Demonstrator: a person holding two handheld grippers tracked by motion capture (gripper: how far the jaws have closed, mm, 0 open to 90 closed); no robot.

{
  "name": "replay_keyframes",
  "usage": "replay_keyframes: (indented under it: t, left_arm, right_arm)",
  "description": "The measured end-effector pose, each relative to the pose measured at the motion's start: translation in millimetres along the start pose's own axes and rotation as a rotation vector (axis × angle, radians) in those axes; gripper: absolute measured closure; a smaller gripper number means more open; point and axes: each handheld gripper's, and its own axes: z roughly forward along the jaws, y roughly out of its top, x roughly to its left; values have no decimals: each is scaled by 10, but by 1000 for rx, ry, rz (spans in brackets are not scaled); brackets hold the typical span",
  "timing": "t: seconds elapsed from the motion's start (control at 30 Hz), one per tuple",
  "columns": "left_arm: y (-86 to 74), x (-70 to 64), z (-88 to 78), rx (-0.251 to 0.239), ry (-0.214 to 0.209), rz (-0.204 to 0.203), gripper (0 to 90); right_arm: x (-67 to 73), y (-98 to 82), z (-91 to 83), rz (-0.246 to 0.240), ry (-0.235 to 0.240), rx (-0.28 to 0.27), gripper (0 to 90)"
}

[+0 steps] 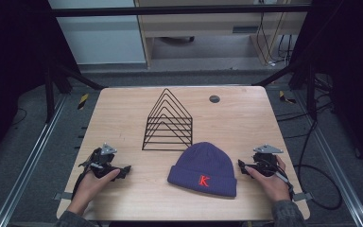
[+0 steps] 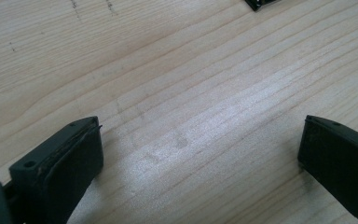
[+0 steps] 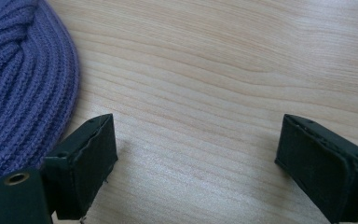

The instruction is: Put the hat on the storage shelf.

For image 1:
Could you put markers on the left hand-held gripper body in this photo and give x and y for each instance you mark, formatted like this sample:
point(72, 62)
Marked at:
point(102, 159)

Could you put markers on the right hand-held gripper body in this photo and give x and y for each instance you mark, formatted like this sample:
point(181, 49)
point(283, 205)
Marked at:
point(266, 160)

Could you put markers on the person's right hand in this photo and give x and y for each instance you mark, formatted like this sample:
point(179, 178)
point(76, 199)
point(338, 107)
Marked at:
point(271, 184)

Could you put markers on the person's left hand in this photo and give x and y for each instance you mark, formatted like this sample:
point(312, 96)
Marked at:
point(89, 187)

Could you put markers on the purple knit beanie hat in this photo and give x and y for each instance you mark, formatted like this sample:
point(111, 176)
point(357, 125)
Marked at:
point(203, 170)

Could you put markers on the yellow black tape strip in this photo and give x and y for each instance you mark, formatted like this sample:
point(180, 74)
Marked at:
point(82, 101)
point(286, 98)

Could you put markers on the grey round table grommet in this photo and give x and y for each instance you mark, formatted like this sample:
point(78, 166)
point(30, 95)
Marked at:
point(214, 99)

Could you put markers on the black metal stand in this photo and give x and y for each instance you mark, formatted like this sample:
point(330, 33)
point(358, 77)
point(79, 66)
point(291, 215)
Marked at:
point(49, 94)
point(310, 94)

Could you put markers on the white cabinet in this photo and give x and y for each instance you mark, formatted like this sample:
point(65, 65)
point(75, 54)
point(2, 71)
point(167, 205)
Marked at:
point(100, 38)

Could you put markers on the dark curtain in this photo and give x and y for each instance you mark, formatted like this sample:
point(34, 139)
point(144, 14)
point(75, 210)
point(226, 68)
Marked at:
point(349, 63)
point(12, 63)

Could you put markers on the black horizontal bar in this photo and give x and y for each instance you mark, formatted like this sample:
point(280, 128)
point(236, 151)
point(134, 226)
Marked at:
point(176, 10)

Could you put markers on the grey metal table bracket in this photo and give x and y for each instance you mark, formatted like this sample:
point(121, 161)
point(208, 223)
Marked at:
point(303, 196)
point(62, 196)

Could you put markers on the metal floor rail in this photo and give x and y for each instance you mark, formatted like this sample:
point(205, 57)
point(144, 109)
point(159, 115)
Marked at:
point(340, 170)
point(28, 160)

